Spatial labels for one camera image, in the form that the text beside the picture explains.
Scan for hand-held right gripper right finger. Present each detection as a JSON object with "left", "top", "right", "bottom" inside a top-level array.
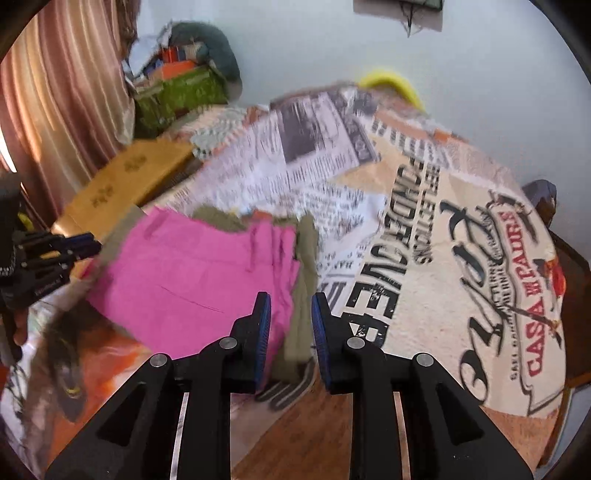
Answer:
[{"left": 311, "top": 292, "right": 550, "bottom": 480}]

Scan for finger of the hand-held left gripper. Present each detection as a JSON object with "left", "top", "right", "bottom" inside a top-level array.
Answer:
[
  {"left": 21, "top": 255, "right": 77, "bottom": 300},
  {"left": 14, "top": 232, "right": 103, "bottom": 257}
]

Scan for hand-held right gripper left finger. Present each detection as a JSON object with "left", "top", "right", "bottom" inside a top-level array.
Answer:
[{"left": 44, "top": 292, "right": 272, "bottom": 480}]

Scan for pink pants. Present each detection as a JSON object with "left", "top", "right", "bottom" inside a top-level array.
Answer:
[{"left": 85, "top": 208, "right": 301, "bottom": 391}]

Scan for olive green pants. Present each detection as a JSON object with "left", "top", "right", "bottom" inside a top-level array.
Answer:
[{"left": 191, "top": 207, "right": 320, "bottom": 384}]

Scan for person's left hand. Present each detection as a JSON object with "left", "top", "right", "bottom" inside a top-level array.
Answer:
[{"left": 11, "top": 307, "right": 32, "bottom": 348}]

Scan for cardboard box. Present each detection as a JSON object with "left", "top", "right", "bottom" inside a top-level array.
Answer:
[{"left": 51, "top": 138, "right": 195, "bottom": 236}]

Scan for pink striped curtain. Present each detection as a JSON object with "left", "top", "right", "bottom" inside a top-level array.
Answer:
[{"left": 0, "top": 0, "right": 139, "bottom": 222}]

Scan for printed blanket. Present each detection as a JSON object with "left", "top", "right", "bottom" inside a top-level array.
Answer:
[{"left": 0, "top": 83, "right": 573, "bottom": 480}]

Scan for green patterned bag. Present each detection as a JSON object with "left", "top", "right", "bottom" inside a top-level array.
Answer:
[{"left": 134, "top": 65, "right": 229, "bottom": 139}]

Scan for orange box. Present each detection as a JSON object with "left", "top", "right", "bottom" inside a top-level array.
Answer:
[{"left": 154, "top": 46, "right": 199, "bottom": 81}]

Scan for grey pillow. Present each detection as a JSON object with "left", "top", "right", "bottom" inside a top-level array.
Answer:
[{"left": 171, "top": 22, "right": 243, "bottom": 97}]

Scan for blue grey backpack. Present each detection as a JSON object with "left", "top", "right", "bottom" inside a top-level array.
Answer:
[{"left": 522, "top": 180, "right": 558, "bottom": 228}]

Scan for yellow plastic object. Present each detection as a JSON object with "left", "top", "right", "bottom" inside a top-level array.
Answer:
[{"left": 359, "top": 69, "right": 426, "bottom": 112}]

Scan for black hanging cable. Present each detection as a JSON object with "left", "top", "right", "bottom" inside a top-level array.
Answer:
[{"left": 399, "top": 0, "right": 426, "bottom": 38}]

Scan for black wall screen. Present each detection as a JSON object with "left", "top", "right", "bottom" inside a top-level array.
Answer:
[{"left": 353, "top": 0, "right": 444, "bottom": 12}]

